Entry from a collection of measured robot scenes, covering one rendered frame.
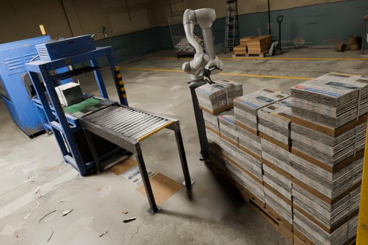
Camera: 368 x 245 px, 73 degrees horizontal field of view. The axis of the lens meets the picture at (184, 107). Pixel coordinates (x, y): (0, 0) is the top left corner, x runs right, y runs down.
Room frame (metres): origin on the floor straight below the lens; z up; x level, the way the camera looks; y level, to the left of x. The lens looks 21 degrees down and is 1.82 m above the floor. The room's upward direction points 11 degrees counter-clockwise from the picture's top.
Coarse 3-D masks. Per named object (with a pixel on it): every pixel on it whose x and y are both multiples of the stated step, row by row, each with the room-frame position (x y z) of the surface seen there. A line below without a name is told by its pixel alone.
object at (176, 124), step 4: (112, 104) 3.34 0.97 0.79; (116, 104) 3.27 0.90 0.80; (120, 104) 3.23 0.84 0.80; (128, 108) 3.01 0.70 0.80; (132, 108) 2.98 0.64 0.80; (136, 108) 2.95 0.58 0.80; (144, 112) 2.76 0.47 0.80; (148, 112) 2.73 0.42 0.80; (156, 116) 2.57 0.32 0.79; (160, 116) 2.53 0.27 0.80; (164, 116) 2.51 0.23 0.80; (172, 120) 2.36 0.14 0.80; (176, 120) 2.34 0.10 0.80; (172, 124) 2.36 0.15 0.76; (176, 124) 2.33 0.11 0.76; (168, 128) 2.43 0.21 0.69; (172, 128) 2.37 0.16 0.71; (176, 128) 2.33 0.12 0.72
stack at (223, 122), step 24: (216, 120) 2.21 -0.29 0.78; (216, 144) 2.28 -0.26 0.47; (240, 144) 1.89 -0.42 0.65; (264, 144) 1.62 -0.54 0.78; (216, 168) 2.36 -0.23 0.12; (264, 168) 1.63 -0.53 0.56; (288, 168) 1.41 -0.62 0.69; (240, 192) 1.97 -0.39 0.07; (264, 192) 1.64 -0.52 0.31; (288, 192) 1.41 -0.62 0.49; (264, 216) 1.68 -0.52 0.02; (288, 216) 1.42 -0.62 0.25
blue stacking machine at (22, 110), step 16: (0, 48) 4.78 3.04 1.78; (16, 48) 4.85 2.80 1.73; (32, 48) 5.01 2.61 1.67; (0, 64) 4.63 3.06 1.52; (16, 64) 4.78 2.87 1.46; (0, 80) 4.90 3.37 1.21; (16, 80) 4.72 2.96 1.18; (64, 80) 5.24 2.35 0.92; (16, 96) 4.65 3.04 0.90; (32, 96) 4.85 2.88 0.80; (16, 112) 4.66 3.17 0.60; (32, 112) 4.74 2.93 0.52; (32, 128) 4.66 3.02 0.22
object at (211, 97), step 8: (200, 88) 2.43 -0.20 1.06; (208, 88) 2.37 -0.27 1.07; (216, 88) 2.31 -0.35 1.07; (200, 96) 2.38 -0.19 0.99; (208, 96) 2.22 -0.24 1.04; (216, 96) 2.23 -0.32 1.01; (200, 104) 2.43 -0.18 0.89; (208, 104) 2.27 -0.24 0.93; (216, 104) 2.24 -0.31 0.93; (224, 104) 2.27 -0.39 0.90
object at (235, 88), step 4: (220, 80) 2.55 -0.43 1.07; (224, 80) 2.53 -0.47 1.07; (228, 80) 2.51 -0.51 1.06; (224, 84) 2.38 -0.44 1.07; (228, 84) 2.36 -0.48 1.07; (232, 84) 2.35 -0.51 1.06; (236, 84) 2.34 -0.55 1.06; (240, 84) 2.34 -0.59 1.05; (232, 88) 2.30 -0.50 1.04; (236, 88) 2.32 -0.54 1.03; (240, 88) 2.34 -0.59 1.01; (232, 92) 2.30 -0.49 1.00; (236, 92) 2.32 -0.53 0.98; (240, 92) 2.34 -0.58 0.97; (232, 96) 2.30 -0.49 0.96; (236, 96) 2.33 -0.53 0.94; (240, 96) 2.34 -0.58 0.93; (232, 100) 2.30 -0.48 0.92
